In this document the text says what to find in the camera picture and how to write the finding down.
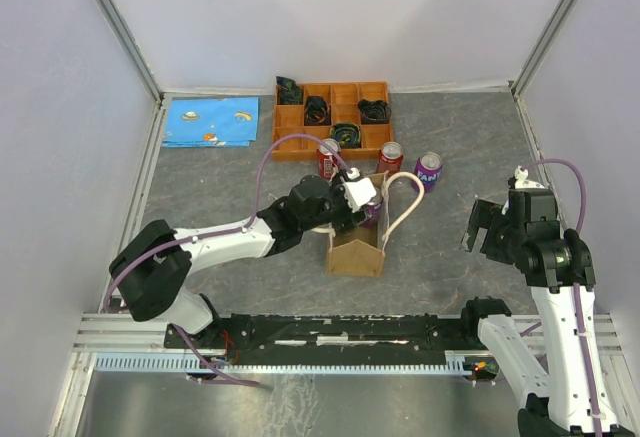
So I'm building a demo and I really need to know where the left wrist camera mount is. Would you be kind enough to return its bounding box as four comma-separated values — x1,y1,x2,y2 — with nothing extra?
343,167,377,213

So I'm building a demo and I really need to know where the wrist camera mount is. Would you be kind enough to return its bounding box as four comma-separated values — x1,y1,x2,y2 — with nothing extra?
508,166,545,190
343,167,377,213

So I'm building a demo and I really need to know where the orange wooden divider tray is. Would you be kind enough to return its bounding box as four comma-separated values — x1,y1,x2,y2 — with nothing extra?
272,82,394,160

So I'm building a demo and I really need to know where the rolled black sock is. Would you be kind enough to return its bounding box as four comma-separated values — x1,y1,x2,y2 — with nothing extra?
303,95,331,126
357,99,391,125

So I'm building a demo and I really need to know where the purple cable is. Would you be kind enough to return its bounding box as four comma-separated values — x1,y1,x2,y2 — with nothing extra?
519,157,604,437
102,131,354,387

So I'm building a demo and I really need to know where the canvas tote bag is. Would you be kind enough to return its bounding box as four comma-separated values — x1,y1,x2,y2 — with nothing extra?
321,171,425,277

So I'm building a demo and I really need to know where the red cola can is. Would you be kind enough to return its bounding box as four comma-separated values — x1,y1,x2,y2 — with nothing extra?
316,138,341,180
376,141,404,174

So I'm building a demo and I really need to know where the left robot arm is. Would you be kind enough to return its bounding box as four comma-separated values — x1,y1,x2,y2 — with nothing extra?
109,171,377,347

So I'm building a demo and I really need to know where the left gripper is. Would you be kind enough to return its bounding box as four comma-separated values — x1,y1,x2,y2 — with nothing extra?
301,167,372,232

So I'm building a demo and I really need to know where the blue patterned folded cloth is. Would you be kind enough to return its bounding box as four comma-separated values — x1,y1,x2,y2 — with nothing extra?
162,97,259,148

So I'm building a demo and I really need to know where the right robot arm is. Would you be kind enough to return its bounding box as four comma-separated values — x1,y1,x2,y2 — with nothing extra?
458,188,632,436

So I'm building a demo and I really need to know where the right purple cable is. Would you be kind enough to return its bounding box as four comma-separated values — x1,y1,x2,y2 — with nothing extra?
519,157,604,437

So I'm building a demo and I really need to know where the rolled black sock middle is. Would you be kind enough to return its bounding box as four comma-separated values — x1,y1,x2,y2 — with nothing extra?
303,95,331,126

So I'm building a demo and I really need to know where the purple fanta can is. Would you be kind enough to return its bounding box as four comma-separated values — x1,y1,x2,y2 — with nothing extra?
362,195,383,228
412,152,443,193

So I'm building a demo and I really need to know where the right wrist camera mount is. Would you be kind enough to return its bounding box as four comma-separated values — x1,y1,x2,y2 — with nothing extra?
508,166,545,190

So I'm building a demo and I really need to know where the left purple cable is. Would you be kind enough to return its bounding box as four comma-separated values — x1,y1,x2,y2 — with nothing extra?
102,131,354,387

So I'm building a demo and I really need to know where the rolled dark sock front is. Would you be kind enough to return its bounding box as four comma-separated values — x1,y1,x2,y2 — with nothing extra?
330,123,362,149

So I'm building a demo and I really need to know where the rolled black sock right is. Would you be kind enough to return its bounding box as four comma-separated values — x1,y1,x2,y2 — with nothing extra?
357,99,391,125

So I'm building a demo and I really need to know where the rolled dark sock back-left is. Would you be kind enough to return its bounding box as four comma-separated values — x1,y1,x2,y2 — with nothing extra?
276,76,304,105

